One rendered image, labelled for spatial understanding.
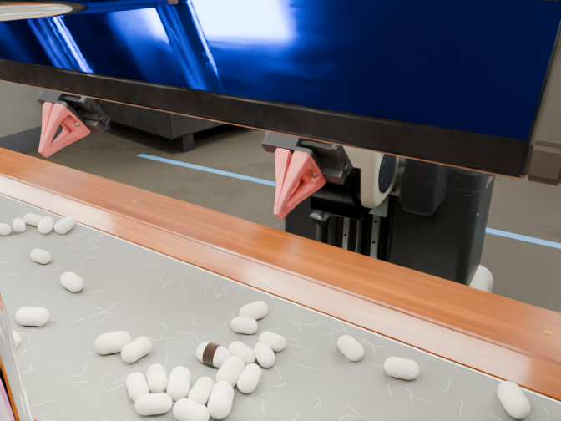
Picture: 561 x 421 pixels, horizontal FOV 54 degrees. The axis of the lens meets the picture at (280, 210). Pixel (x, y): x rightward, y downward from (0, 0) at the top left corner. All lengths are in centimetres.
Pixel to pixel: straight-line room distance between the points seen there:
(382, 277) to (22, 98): 342
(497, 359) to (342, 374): 16
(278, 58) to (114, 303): 48
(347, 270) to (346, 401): 20
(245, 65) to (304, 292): 42
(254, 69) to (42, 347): 45
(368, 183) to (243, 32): 83
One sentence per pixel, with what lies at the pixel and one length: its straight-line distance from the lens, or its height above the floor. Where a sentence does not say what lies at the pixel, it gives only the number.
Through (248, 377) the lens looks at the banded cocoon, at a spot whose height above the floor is 76.
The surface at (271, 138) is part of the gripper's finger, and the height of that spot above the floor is 93.
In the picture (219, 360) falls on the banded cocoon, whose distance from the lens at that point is 58.
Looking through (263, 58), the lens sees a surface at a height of 108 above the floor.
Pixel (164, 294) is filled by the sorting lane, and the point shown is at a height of 74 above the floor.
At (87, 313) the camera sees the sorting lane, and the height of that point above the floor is 74.
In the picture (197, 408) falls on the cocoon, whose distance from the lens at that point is 52.
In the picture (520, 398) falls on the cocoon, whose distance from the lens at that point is 57.
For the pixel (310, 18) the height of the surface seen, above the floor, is 110.
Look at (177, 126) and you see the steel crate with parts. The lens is 350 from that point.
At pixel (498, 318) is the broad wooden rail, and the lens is 66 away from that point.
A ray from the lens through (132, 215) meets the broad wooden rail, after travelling 88.
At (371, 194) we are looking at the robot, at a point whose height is 69.
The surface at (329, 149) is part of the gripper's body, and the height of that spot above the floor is 93.
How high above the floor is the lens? 112
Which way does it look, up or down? 25 degrees down
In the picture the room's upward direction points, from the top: straight up
